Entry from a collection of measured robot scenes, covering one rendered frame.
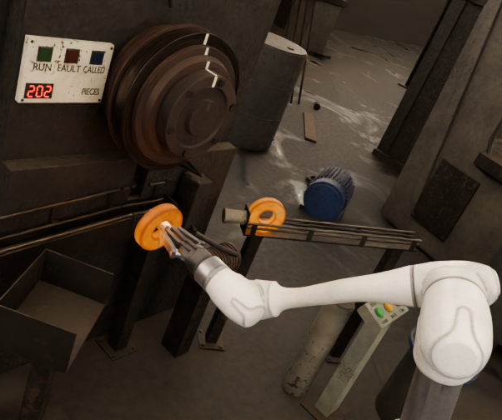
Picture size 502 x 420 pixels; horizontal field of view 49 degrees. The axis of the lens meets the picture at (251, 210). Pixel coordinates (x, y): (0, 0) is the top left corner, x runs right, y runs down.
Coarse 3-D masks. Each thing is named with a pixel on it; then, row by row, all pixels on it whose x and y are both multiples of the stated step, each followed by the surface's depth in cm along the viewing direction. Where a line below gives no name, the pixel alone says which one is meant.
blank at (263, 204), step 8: (264, 200) 215; (272, 200) 215; (256, 208) 215; (264, 208) 216; (272, 208) 216; (280, 208) 217; (256, 216) 217; (272, 216) 222; (280, 216) 219; (280, 224) 222; (264, 232) 222
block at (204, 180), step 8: (184, 176) 205; (192, 176) 204; (184, 184) 206; (192, 184) 203; (200, 184) 202; (208, 184) 205; (184, 192) 207; (192, 192) 204; (200, 192) 204; (208, 192) 208; (176, 200) 210; (184, 200) 207; (192, 200) 205; (200, 200) 207; (184, 208) 208; (192, 208) 206; (200, 208) 210; (184, 216) 209; (192, 216) 209; (200, 216) 213; (184, 224) 210; (192, 224) 212
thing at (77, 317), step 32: (64, 256) 153; (32, 288) 153; (64, 288) 158; (96, 288) 156; (0, 320) 131; (32, 320) 130; (64, 320) 149; (96, 320) 153; (32, 352) 135; (64, 352) 133; (32, 384) 157; (32, 416) 163
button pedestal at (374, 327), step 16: (368, 304) 207; (368, 320) 206; (384, 320) 207; (368, 336) 215; (352, 352) 221; (368, 352) 219; (352, 368) 223; (336, 384) 229; (352, 384) 234; (304, 400) 239; (320, 400) 235; (336, 400) 230; (320, 416) 235; (336, 416) 238
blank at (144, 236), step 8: (152, 208) 157; (160, 208) 157; (168, 208) 158; (176, 208) 161; (144, 216) 156; (152, 216) 155; (160, 216) 156; (168, 216) 159; (176, 216) 162; (144, 224) 155; (152, 224) 156; (176, 224) 165; (136, 232) 157; (144, 232) 156; (152, 232) 159; (160, 232) 165; (136, 240) 160; (144, 240) 158; (152, 240) 161; (160, 240) 164; (144, 248) 161; (152, 248) 164
